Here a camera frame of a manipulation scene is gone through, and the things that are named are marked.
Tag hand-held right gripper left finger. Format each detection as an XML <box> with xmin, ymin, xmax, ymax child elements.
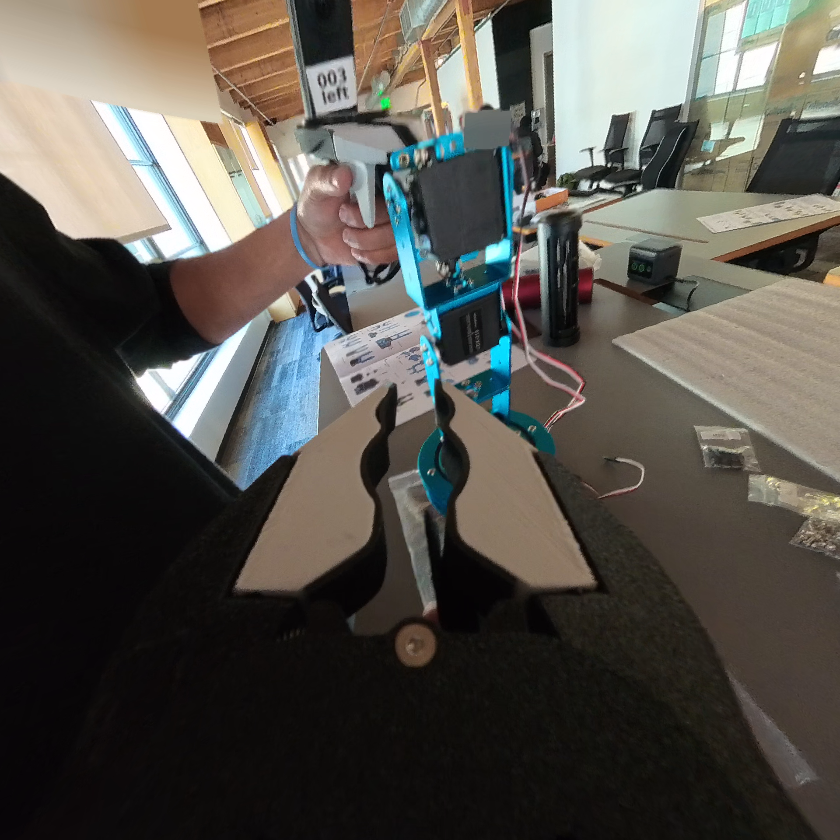
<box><xmin>233</xmin><ymin>384</ymin><xmax>399</xmax><ymax>614</ymax></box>

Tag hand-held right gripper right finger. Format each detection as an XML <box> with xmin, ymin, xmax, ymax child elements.
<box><xmin>423</xmin><ymin>382</ymin><xmax>599</xmax><ymax>632</ymax></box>

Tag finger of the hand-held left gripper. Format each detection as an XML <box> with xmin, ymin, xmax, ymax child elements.
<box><xmin>333</xmin><ymin>126</ymin><xmax>422</xmax><ymax>165</ymax></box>

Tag blue toy robot arm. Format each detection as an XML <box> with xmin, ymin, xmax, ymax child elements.
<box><xmin>384</xmin><ymin>131</ymin><xmax>557</xmax><ymax>521</ymax></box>

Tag person's left forearm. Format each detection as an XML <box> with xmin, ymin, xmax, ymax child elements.
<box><xmin>118</xmin><ymin>210</ymin><xmax>309</xmax><ymax>376</ymax></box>

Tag grey desk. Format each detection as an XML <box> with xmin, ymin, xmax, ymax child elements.
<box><xmin>318</xmin><ymin>243</ymin><xmax>840</xmax><ymax>840</ymax></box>

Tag office desk with wooden edge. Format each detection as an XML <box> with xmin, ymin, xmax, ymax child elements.
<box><xmin>577</xmin><ymin>189</ymin><xmax>840</xmax><ymax>263</ymax></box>

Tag person's left hand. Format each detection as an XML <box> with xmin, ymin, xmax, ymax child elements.
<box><xmin>298</xmin><ymin>163</ymin><xmax>401</xmax><ymax>270</ymax></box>

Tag small parts bag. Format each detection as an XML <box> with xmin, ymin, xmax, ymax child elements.
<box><xmin>387</xmin><ymin>469</ymin><xmax>439</xmax><ymax>614</ymax></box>
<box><xmin>694</xmin><ymin>425</ymin><xmax>762</xmax><ymax>473</ymax></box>
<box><xmin>748</xmin><ymin>474</ymin><xmax>840</xmax><ymax>517</ymax></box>
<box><xmin>791</xmin><ymin>515</ymin><xmax>840</xmax><ymax>560</ymax></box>

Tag blue wristband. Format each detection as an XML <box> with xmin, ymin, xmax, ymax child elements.
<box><xmin>289</xmin><ymin>202</ymin><xmax>324</xmax><ymax>271</ymax></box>

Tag printed instruction booklet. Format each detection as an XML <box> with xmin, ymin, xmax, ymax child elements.
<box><xmin>326</xmin><ymin>311</ymin><xmax>526</xmax><ymax>426</ymax></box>

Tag red metal cylinder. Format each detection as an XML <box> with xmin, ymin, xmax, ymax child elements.
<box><xmin>504</xmin><ymin>268</ymin><xmax>597</xmax><ymax>311</ymax></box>

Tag black ribbed tube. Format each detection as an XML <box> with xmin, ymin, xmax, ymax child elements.
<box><xmin>535</xmin><ymin>211</ymin><xmax>585</xmax><ymax>347</ymax></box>

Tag black office chair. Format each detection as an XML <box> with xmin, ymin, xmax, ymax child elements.
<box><xmin>748</xmin><ymin>117</ymin><xmax>840</xmax><ymax>194</ymax></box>
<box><xmin>617</xmin><ymin>104</ymin><xmax>700</xmax><ymax>194</ymax></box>
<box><xmin>581</xmin><ymin>113</ymin><xmax>632</xmax><ymax>186</ymax></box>

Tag person's black shirt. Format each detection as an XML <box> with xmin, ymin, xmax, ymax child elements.
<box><xmin>0</xmin><ymin>172</ymin><xmax>263</xmax><ymax>840</ymax></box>

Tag white foam sheet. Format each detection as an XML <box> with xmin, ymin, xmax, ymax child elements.
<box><xmin>612</xmin><ymin>279</ymin><xmax>840</xmax><ymax>483</ymax></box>

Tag black flat device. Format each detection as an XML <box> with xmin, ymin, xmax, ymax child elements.
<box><xmin>594</xmin><ymin>274</ymin><xmax>756</xmax><ymax>316</ymax></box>

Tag black box with green display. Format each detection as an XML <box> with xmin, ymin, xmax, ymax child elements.
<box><xmin>626</xmin><ymin>239</ymin><xmax>683</xmax><ymax>286</ymax></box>

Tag printed paper sheet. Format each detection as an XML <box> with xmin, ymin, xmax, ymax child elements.
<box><xmin>697</xmin><ymin>195</ymin><xmax>840</xmax><ymax>235</ymax></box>

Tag white cable with plug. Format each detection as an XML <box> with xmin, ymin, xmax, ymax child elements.
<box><xmin>581</xmin><ymin>455</ymin><xmax>647</xmax><ymax>503</ymax></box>

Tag red white servo cable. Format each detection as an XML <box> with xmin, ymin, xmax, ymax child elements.
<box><xmin>502</xmin><ymin>151</ymin><xmax>588</xmax><ymax>437</ymax></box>

